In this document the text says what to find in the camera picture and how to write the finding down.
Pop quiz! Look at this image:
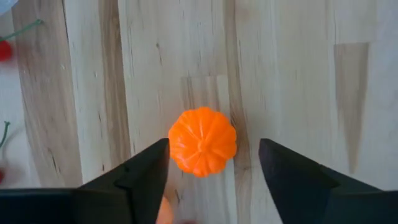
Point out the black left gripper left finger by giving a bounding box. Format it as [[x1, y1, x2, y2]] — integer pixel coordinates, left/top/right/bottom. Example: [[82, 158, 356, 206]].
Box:
[[0, 138, 170, 224]]

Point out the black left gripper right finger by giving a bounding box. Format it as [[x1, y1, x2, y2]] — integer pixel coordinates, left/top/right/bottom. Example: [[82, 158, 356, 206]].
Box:
[[258, 138, 398, 224]]

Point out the smooth orange-pink peach toy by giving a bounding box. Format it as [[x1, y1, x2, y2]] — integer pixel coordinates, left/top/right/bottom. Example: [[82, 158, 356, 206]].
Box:
[[155, 195, 175, 224]]

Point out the orange tangerine toy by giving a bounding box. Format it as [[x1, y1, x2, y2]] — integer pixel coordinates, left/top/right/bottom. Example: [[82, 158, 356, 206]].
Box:
[[168, 106, 238, 179]]

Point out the red cherry with stem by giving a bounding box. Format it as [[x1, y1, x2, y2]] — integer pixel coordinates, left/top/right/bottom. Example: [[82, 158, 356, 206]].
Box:
[[0, 121, 12, 184]]

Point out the red cherry tomato green stem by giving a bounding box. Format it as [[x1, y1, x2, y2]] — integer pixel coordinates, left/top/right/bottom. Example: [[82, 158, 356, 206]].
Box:
[[0, 19, 44, 62]]

